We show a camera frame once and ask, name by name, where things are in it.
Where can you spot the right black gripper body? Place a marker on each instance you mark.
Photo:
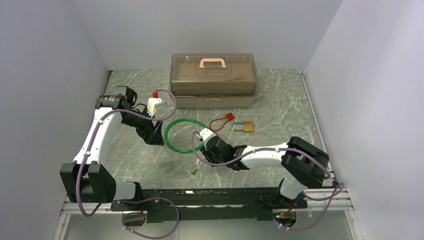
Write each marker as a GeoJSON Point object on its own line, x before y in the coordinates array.
{"type": "Point", "coordinates": [212, 157]}

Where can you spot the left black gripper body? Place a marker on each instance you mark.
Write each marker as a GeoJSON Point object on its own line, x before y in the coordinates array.
{"type": "Point", "coordinates": [142, 125]}

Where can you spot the silver key set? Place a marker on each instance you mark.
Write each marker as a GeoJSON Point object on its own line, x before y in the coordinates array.
{"type": "Point", "coordinates": [193, 172]}

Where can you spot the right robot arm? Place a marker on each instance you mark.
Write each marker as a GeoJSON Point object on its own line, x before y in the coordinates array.
{"type": "Point", "coordinates": [306, 164]}

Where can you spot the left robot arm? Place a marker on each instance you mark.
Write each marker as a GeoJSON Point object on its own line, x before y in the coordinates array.
{"type": "Point", "coordinates": [86, 179]}

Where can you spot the brass padlock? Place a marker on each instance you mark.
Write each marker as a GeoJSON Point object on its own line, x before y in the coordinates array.
{"type": "Point", "coordinates": [246, 126]}

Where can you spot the brown translucent tool box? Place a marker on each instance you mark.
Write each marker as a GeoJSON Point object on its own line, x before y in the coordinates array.
{"type": "Point", "coordinates": [213, 87]}

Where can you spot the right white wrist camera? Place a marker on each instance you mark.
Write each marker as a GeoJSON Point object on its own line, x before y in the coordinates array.
{"type": "Point", "coordinates": [205, 134]}

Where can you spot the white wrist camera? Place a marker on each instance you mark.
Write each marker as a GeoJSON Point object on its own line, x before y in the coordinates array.
{"type": "Point", "coordinates": [205, 134]}
{"type": "Point", "coordinates": [154, 103]}

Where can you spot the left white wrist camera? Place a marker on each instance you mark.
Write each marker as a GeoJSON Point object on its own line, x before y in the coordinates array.
{"type": "Point", "coordinates": [154, 103]}

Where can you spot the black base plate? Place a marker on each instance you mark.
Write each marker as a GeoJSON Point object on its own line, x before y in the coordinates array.
{"type": "Point", "coordinates": [223, 214]}

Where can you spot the pink tool box handle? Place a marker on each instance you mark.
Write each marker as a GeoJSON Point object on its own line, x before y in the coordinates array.
{"type": "Point", "coordinates": [212, 60]}

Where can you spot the aluminium frame rail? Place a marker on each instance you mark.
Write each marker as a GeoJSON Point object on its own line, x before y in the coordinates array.
{"type": "Point", "coordinates": [257, 199]}

